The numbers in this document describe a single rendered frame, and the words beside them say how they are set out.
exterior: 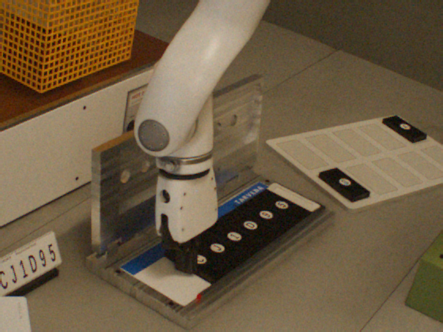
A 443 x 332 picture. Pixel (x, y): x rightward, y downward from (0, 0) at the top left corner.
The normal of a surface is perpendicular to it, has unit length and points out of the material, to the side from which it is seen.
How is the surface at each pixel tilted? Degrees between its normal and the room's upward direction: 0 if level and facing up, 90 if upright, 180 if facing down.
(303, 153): 0
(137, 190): 83
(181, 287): 0
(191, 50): 43
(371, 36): 90
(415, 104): 0
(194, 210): 78
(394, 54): 90
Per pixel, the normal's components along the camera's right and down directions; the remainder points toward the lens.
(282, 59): 0.17, -0.86
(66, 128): 0.80, 0.40
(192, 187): 0.78, 0.18
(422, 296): -0.52, 0.35
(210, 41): 0.12, -0.28
